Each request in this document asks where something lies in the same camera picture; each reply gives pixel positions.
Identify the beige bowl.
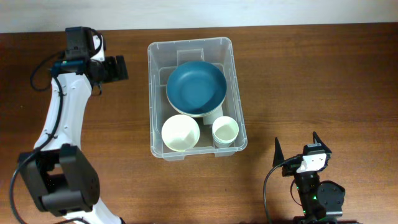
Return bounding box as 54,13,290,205
167,97,226,118
171,105,221,118

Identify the white label in bin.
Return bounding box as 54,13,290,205
203,106,223,125

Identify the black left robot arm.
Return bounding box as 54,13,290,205
15,27,128,223

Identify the grey cup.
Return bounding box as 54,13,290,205
215,142,233,148

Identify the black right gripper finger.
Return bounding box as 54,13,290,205
272,137,285,167
312,131,332,156

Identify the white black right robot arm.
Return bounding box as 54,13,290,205
272,132,345,223

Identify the clear plastic storage bin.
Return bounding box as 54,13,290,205
147,37,248,161

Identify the cream cup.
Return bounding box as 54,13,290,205
212,116,239,139

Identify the dark blue bowl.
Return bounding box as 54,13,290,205
166,61,227,116

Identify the white small bowl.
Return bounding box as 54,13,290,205
161,114,200,152

